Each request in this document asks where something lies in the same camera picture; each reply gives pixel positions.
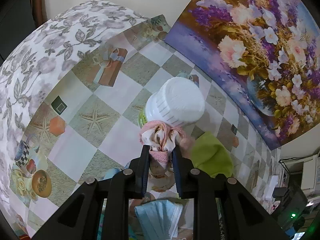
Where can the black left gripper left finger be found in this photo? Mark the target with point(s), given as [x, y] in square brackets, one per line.
[96, 203]

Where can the lime green cloth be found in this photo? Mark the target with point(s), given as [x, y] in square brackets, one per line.
[210, 156]

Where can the floral oil painting canvas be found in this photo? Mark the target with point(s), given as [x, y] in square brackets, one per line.
[263, 53]

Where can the blue face mask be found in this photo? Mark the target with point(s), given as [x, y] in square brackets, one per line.
[159, 219]

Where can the pink floral scrunchie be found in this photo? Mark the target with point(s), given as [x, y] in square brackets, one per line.
[162, 139]

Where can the grey floral bedsheet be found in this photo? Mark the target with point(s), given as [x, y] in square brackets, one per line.
[41, 60]

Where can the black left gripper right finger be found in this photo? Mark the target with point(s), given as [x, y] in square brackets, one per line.
[222, 206]

